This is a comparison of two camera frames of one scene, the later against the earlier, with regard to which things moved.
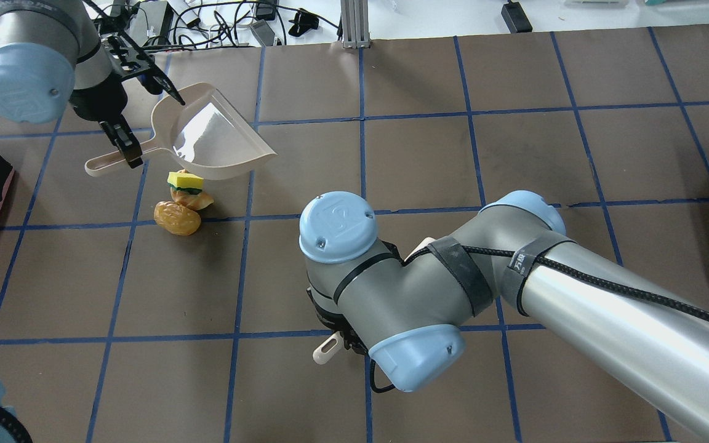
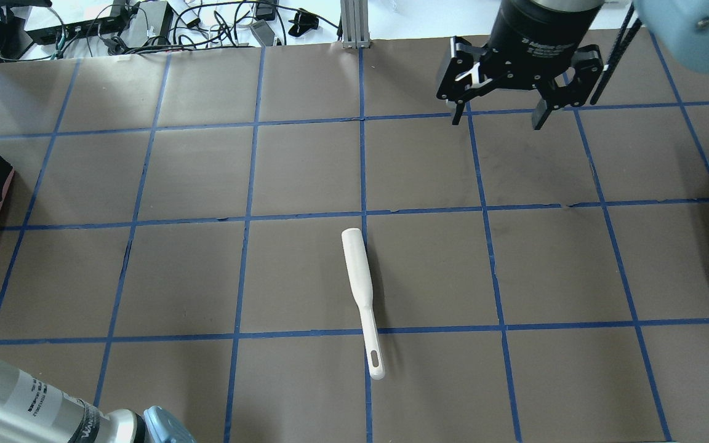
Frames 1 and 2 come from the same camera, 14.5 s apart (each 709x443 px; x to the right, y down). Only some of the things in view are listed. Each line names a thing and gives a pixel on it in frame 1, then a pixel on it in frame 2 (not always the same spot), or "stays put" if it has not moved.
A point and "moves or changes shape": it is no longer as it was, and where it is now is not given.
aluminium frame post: x=355 y=15 stays put
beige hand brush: x=328 y=348 moves or changes shape
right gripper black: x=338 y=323 → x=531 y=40
